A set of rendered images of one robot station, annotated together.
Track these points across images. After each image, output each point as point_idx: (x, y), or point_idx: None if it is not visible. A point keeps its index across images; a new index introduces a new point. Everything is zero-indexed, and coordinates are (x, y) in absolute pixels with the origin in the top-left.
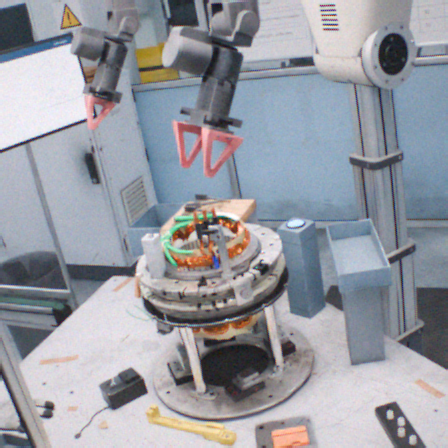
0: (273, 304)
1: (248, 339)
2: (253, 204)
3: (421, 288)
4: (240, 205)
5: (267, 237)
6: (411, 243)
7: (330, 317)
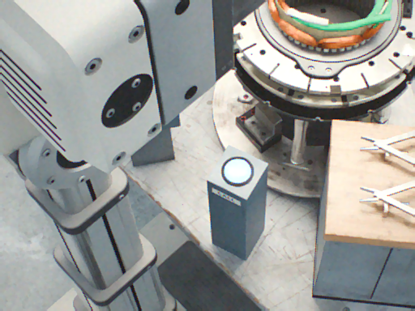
0: (296, 255)
1: (305, 150)
2: (325, 222)
3: None
4: (346, 208)
5: (253, 41)
6: (59, 248)
7: (202, 215)
